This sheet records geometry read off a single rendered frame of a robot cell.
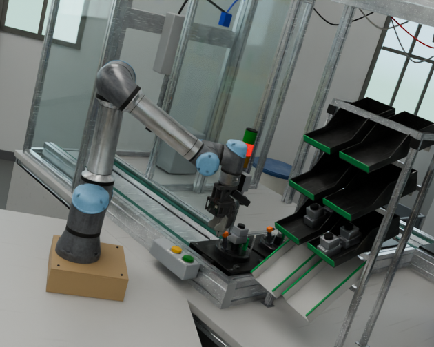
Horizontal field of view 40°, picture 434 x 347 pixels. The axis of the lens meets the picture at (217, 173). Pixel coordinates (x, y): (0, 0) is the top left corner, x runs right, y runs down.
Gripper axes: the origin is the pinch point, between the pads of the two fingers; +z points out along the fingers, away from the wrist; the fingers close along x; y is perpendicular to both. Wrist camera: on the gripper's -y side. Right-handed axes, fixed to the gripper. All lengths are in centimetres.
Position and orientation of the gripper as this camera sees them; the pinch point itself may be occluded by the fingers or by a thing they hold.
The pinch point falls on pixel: (220, 233)
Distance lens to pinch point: 222.5
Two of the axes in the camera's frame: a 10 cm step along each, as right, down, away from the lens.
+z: -2.2, 9.3, 3.1
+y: -7.4, 0.5, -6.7
